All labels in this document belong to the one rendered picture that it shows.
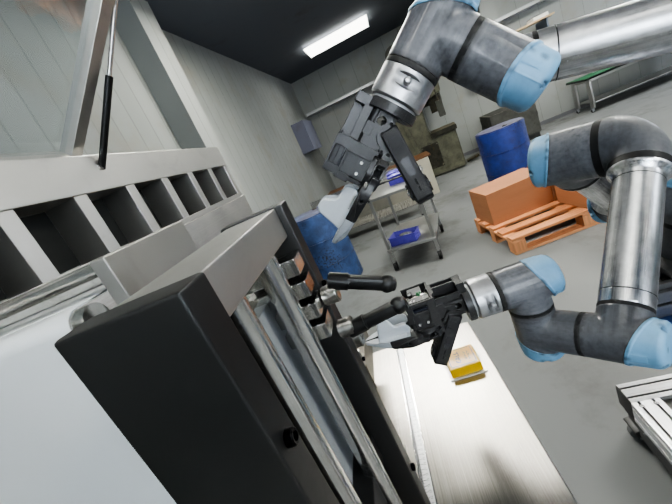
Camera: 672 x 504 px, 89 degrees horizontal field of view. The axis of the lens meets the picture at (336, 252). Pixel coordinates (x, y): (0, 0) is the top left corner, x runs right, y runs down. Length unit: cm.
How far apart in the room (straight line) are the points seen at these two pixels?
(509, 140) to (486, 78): 442
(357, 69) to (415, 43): 867
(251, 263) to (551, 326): 60
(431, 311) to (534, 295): 17
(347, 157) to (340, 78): 871
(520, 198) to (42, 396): 369
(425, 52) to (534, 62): 12
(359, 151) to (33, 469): 44
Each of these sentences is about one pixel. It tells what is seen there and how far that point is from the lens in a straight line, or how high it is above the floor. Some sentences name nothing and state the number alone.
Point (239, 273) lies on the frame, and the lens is 16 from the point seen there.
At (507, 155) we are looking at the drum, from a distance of 493.
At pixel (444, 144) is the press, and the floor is 60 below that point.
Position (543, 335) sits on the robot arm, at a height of 102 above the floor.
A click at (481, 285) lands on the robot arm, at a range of 65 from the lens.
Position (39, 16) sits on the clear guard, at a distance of 79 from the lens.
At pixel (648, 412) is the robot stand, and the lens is 170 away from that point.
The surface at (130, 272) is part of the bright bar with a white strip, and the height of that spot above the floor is 144.
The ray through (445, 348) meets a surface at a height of 104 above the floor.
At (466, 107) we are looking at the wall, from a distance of 924.
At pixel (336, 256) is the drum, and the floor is 37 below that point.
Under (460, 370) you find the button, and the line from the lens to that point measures 84.
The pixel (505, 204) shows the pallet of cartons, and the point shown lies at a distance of 371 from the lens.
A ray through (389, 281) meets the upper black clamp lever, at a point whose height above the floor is 136.
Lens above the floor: 146
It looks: 16 degrees down
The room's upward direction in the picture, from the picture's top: 25 degrees counter-clockwise
